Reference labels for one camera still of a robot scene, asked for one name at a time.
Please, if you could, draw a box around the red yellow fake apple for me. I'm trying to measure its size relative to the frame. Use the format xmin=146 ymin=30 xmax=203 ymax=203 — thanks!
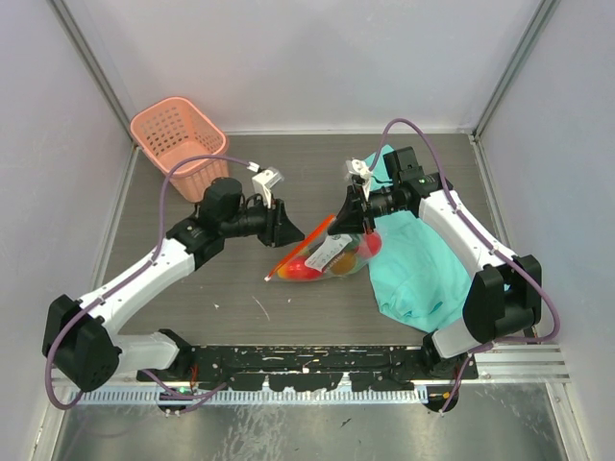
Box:
xmin=357 ymin=231 xmax=381 ymax=258

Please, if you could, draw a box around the white slotted cable duct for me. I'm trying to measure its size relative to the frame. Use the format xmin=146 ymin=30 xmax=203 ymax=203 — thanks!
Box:
xmin=80 ymin=386 xmax=429 ymax=405

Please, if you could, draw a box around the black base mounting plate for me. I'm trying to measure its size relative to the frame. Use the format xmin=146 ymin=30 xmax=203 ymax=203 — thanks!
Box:
xmin=154 ymin=346 xmax=479 ymax=392

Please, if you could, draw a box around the red yellow fake mango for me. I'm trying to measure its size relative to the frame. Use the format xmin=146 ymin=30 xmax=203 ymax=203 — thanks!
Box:
xmin=277 ymin=255 xmax=322 ymax=281

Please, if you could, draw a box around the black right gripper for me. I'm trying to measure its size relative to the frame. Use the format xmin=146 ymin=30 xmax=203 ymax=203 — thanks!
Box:
xmin=327 ymin=182 xmax=402 ymax=236

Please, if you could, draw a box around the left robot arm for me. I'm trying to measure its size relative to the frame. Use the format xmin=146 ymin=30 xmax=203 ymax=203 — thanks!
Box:
xmin=42 ymin=168 xmax=304 ymax=392

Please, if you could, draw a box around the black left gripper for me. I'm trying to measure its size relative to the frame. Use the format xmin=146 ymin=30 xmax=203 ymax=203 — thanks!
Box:
xmin=221 ymin=192 xmax=304 ymax=247

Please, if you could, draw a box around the teal t-shirt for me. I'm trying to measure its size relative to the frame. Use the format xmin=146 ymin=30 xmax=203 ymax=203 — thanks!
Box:
xmin=355 ymin=149 xmax=475 ymax=333

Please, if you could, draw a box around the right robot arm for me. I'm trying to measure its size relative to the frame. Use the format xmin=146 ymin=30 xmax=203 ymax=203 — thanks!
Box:
xmin=328 ymin=147 xmax=542 ymax=378

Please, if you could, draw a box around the clear zip top bag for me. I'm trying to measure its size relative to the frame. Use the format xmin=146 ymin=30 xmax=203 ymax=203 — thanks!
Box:
xmin=264 ymin=215 xmax=376 ymax=282

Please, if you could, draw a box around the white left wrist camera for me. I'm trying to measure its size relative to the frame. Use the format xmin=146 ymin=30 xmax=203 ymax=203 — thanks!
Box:
xmin=252 ymin=167 xmax=283 ymax=208

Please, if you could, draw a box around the pink plastic basket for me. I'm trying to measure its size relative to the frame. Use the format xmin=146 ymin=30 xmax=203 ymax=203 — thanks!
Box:
xmin=130 ymin=97 xmax=229 ymax=203

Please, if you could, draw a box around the brown fake kiwi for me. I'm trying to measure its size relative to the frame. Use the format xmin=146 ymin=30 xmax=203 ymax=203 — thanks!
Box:
xmin=330 ymin=252 xmax=357 ymax=276

